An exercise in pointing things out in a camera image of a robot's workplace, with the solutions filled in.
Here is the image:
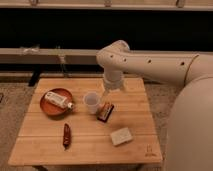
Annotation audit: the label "orange round plate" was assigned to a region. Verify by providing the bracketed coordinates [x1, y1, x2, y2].
[40, 88, 74, 116]

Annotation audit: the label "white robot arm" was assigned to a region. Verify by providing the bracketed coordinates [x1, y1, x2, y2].
[96, 40, 213, 171]

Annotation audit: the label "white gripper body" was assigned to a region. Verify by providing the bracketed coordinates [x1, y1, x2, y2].
[103, 70, 124, 90]

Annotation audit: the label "dark snack bar wrapper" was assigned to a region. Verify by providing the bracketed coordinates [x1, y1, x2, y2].
[97, 102, 114, 122]

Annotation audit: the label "translucent plastic cup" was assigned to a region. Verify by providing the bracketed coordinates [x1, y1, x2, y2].
[83, 92, 100, 114]

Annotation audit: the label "wooden table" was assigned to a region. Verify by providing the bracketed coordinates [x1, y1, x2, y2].
[8, 78, 162, 166]

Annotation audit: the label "white sponge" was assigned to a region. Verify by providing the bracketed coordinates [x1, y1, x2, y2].
[110, 127, 133, 146]

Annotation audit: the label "red pocket knife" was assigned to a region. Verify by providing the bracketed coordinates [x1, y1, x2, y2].
[63, 123, 71, 149]

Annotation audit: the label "long grey bench rail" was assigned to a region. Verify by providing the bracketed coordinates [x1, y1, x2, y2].
[0, 47, 213, 67]

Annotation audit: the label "white tube on plate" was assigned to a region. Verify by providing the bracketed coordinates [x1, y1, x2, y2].
[44, 91, 73, 109]

